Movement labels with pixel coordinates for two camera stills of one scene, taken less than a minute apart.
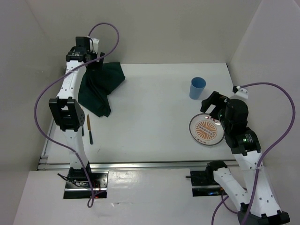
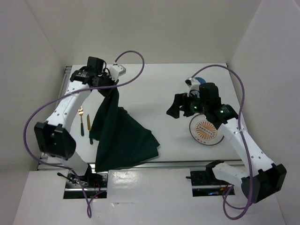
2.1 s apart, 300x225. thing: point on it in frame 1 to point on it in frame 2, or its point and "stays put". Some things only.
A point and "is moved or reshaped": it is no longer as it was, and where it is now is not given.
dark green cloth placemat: (95, 85) is moved or reshaped
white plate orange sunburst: (206, 130) stays put
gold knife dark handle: (88, 125) stays put
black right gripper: (216, 99) to (180, 99)
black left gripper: (96, 65) to (107, 93)
